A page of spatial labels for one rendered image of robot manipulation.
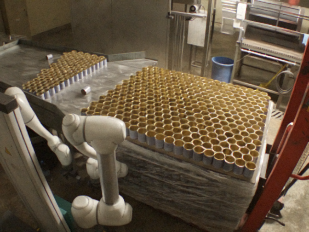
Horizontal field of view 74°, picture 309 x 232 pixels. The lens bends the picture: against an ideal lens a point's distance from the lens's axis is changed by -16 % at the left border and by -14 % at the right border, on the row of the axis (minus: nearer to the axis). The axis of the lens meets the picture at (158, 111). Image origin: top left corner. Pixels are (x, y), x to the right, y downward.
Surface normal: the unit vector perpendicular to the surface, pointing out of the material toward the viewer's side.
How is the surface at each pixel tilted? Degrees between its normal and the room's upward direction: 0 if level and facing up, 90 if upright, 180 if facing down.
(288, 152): 90
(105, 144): 87
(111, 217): 78
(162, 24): 90
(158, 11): 90
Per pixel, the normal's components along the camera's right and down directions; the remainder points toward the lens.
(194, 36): -0.47, 0.48
